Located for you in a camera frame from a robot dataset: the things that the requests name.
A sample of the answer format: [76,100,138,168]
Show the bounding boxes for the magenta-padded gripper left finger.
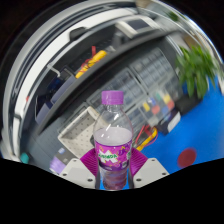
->
[59,147,100,189]

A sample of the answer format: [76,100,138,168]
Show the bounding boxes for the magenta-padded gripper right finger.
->
[127,147,170,190]

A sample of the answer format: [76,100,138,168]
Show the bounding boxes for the clear bottle with purple cap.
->
[93,90,134,191]

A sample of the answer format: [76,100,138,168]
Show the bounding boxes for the yellow multimeter with leads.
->
[134,124,159,153]

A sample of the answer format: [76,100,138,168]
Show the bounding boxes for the flat round red coaster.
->
[177,147,198,169]

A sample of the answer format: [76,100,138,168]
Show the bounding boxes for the white pegboard tray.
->
[57,106,101,159]

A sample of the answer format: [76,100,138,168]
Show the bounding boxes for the black box with white label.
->
[156,109,182,135]

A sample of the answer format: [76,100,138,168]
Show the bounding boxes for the teal desk lamp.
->
[19,152,30,164]

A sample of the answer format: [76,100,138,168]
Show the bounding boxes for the clear organizer box coloured parts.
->
[138,91,176,126]

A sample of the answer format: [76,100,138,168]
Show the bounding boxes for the grey small-parts drawer cabinet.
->
[129,46,183,101]
[86,68,144,134]

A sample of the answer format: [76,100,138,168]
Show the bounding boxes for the green potted plant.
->
[175,44,221,99]

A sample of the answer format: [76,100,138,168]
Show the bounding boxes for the black wall shelf unit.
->
[1,3,188,158]

